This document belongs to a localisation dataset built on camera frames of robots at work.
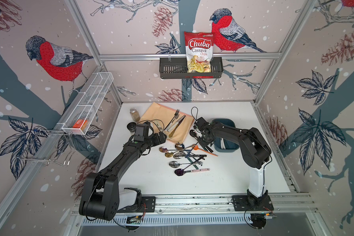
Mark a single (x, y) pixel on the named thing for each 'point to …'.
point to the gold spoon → (180, 155)
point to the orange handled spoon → (195, 147)
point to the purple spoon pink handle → (180, 172)
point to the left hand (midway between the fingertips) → (163, 135)
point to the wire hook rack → (51, 146)
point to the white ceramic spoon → (222, 143)
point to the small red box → (81, 124)
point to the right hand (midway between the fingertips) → (204, 141)
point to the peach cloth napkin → (176, 125)
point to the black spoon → (193, 133)
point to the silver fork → (176, 115)
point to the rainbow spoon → (163, 149)
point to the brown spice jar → (134, 114)
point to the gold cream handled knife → (158, 124)
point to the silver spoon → (175, 164)
